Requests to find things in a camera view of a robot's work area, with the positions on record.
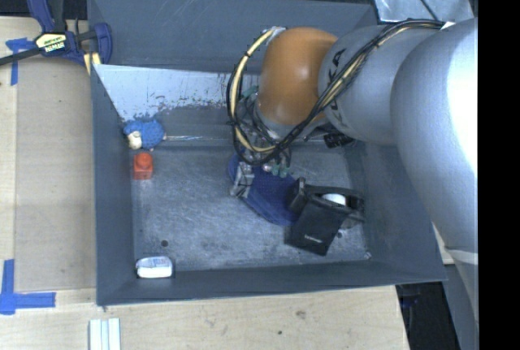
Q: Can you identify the white round object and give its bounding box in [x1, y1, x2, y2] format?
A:
[320, 192, 349, 206]

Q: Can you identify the pale wood board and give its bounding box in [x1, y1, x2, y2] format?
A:
[13, 58, 98, 293]

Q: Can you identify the grey metal bin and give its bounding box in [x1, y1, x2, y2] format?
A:
[85, 0, 449, 307]

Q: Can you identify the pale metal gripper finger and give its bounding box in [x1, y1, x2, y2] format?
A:
[243, 168, 257, 196]
[229, 162, 245, 198]

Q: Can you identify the red toy block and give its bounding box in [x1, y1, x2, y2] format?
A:
[132, 151, 155, 181]

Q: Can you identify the white and blue packet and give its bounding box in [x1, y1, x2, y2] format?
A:
[135, 255, 174, 279]

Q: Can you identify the black fabric pouch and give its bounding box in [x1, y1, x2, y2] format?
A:
[284, 176, 366, 257]

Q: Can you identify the blue toy sheep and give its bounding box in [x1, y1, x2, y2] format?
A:
[123, 119, 168, 152]

